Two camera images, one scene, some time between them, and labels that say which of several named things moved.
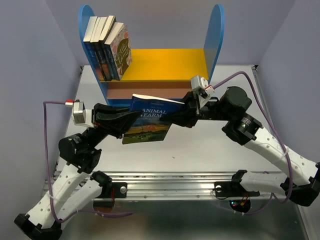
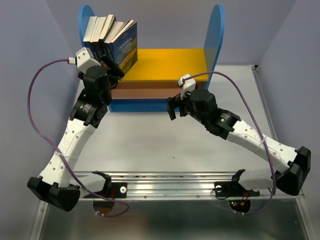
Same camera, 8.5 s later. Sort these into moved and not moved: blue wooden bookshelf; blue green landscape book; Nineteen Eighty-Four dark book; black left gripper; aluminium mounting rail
Moved: blue green landscape book; black left gripper
Not moved: Nineteen Eighty-Four dark book; aluminium mounting rail; blue wooden bookshelf
